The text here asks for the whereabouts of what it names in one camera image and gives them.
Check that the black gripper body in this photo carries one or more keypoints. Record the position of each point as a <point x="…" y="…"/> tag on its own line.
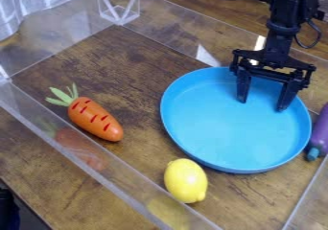
<point x="272" y="63"/>

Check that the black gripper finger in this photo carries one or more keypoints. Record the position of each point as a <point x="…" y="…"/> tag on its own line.
<point x="244" y="81"/>
<point x="290" y="88"/>

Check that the blue round tray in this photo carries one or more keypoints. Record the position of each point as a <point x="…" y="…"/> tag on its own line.
<point x="233" y="137"/>

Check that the purple toy eggplant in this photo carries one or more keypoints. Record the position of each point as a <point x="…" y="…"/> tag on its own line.
<point x="319" y="139"/>

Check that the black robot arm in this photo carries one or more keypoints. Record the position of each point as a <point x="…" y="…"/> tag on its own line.
<point x="289" y="24"/>

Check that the yellow toy lemon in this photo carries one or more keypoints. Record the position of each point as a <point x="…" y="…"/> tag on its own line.
<point x="185" y="180"/>

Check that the orange toy carrot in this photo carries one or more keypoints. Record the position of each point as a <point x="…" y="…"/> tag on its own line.
<point x="87" y="114"/>

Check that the clear acrylic enclosure wall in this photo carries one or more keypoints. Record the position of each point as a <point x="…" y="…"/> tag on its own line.
<point x="122" y="49"/>

